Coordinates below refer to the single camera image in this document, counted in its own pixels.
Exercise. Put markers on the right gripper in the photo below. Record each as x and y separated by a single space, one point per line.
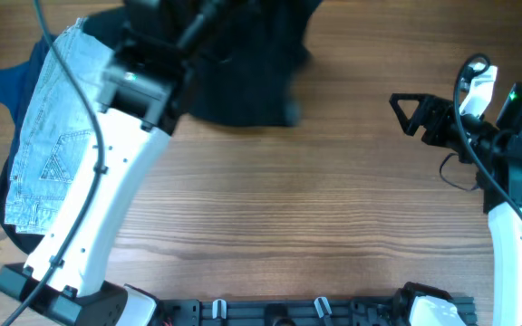
439 111

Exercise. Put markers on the black shorts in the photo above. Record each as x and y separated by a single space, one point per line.
245 71

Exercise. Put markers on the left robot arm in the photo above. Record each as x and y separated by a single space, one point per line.
145 88

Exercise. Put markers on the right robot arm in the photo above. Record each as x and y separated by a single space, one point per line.
496 151

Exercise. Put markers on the light blue denim shorts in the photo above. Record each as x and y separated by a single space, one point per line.
55 132

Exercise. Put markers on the blue t-shirt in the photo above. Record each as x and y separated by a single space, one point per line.
17 84

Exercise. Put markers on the right white rail clip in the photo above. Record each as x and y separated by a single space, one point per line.
322 307

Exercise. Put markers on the white rail clip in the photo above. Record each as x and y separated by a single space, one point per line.
322 307
219 309

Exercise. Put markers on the left white rail clip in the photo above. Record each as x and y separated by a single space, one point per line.
219 309

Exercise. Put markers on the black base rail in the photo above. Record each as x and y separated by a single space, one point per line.
361 311

